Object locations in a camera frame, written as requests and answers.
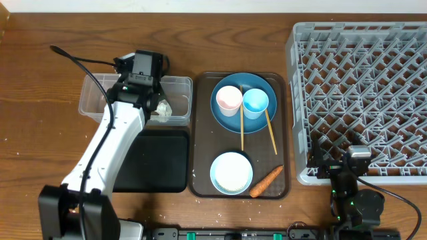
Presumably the pile of white rice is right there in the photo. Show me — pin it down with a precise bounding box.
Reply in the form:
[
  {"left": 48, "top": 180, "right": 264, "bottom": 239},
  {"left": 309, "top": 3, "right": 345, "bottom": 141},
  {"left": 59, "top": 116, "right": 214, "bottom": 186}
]
[{"left": 215, "top": 157, "right": 250, "bottom": 192}]

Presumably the dark blue plate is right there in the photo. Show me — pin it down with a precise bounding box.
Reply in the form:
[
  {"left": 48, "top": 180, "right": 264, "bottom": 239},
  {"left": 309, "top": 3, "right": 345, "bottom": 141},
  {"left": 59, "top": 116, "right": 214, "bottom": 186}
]
[{"left": 209, "top": 72, "right": 278, "bottom": 135}]

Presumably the wooden chopstick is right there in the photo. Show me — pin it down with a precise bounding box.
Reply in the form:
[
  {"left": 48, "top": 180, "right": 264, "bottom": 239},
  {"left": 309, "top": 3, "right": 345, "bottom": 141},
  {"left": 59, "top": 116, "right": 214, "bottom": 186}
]
[
  {"left": 240, "top": 85, "right": 244, "bottom": 151},
  {"left": 264, "top": 109, "right": 278, "bottom": 155}
]

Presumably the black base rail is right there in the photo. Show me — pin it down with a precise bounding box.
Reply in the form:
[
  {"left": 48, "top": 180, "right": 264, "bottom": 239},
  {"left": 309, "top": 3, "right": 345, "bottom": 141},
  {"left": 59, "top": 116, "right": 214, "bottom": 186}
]
[{"left": 142, "top": 228, "right": 401, "bottom": 240}]

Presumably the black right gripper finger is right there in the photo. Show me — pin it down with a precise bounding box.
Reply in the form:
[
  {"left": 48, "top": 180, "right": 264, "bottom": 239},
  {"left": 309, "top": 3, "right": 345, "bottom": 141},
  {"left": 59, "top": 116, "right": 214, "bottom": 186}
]
[
  {"left": 348, "top": 129, "right": 364, "bottom": 145},
  {"left": 309, "top": 134, "right": 324, "bottom": 162}
]

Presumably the white tissue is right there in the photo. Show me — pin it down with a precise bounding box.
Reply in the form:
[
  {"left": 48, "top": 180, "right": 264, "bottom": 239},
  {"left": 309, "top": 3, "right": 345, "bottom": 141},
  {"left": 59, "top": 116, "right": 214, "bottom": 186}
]
[{"left": 151, "top": 100, "right": 173, "bottom": 123}]

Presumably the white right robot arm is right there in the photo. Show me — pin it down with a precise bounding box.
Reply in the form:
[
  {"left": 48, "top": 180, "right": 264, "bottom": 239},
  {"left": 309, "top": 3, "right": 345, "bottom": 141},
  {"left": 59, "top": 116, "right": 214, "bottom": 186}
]
[{"left": 307, "top": 135, "right": 384, "bottom": 239}]

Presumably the grey plastic dishwasher rack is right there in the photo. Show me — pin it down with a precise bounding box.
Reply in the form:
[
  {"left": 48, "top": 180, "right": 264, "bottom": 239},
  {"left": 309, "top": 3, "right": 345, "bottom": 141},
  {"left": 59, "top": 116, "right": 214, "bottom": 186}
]
[{"left": 286, "top": 22, "right": 426, "bottom": 185}]

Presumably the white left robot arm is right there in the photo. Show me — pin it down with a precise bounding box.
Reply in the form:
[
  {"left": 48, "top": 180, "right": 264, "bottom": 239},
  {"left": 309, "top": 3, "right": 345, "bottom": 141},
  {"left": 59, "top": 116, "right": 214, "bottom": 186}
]
[{"left": 38, "top": 45, "right": 170, "bottom": 239}]

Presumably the black plastic tray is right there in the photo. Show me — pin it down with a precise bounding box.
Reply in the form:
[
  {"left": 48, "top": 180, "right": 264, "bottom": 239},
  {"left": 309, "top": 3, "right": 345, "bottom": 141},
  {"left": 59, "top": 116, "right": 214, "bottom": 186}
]
[{"left": 113, "top": 129, "right": 189, "bottom": 193}]

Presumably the brown serving tray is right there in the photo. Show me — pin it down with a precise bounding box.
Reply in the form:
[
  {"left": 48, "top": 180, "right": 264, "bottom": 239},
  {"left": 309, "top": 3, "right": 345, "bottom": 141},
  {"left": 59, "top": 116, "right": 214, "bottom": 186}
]
[{"left": 189, "top": 72, "right": 291, "bottom": 199}]

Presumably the orange carrot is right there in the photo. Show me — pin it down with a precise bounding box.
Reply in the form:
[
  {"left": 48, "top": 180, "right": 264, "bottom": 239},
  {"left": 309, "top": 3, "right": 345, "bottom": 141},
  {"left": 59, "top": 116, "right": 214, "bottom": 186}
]
[{"left": 250, "top": 165, "right": 284, "bottom": 198}]

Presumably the clear plastic waste bin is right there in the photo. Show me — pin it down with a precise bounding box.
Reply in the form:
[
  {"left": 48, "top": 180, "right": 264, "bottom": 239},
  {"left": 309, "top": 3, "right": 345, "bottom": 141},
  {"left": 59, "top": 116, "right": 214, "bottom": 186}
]
[{"left": 79, "top": 75, "right": 193, "bottom": 126}]

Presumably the pink plastic cup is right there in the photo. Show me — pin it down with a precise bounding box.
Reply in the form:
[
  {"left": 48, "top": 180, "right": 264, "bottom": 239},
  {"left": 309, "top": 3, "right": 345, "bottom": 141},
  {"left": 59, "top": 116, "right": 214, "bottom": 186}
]
[{"left": 216, "top": 85, "right": 243, "bottom": 117}]

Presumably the light blue plastic cup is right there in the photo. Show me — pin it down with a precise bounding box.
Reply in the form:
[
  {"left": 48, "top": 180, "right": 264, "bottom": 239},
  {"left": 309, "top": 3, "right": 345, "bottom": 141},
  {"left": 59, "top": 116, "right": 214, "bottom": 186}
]
[{"left": 243, "top": 89, "right": 270, "bottom": 119}]

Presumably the light blue rice bowl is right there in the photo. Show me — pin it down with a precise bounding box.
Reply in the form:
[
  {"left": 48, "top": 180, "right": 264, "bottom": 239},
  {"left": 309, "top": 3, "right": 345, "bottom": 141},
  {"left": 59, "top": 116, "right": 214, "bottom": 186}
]
[{"left": 209, "top": 152, "right": 253, "bottom": 195}]

